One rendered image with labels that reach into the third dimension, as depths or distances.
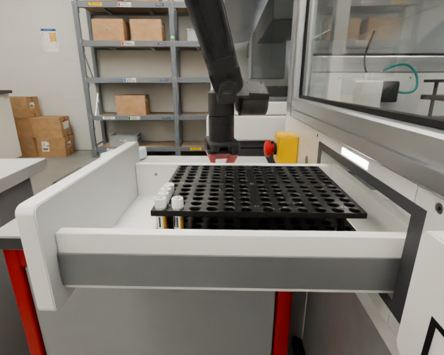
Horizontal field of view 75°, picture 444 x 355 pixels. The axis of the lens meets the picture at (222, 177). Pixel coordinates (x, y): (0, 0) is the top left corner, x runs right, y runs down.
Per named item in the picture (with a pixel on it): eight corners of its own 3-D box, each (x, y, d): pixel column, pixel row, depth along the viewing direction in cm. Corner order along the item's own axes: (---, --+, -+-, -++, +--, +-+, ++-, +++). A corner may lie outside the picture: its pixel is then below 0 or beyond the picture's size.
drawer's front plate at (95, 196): (38, 314, 27) (12, 207, 24) (134, 198, 55) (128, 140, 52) (56, 314, 27) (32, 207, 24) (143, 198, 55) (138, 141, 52)
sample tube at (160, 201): (155, 239, 31) (152, 199, 30) (159, 233, 32) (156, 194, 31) (166, 239, 31) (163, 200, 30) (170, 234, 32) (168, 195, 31)
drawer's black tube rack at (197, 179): (154, 263, 32) (150, 210, 30) (180, 201, 49) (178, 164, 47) (358, 267, 32) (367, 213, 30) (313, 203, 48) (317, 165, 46)
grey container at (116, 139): (109, 147, 420) (108, 135, 414) (115, 143, 448) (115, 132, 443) (137, 146, 421) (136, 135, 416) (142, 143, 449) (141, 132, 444)
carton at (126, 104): (116, 115, 406) (114, 95, 398) (122, 113, 437) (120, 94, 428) (146, 115, 408) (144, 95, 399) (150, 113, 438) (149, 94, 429)
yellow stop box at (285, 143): (274, 167, 68) (276, 136, 66) (270, 159, 75) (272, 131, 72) (297, 167, 68) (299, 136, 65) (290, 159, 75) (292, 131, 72)
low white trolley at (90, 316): (58, 491, 77) (-14, 235, 53) (132, 313, 136) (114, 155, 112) (279, 499, 75) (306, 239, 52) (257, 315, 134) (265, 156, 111)
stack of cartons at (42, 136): (7, 157, 420) (-7, 97, 394) (21, 152, 451) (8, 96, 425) (67, 156, 423) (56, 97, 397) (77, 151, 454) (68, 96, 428)
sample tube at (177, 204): (172, 239, 31) (169, 199, 30) (175, 233, 32) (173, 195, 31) (183, 239, 31) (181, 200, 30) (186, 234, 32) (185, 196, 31)
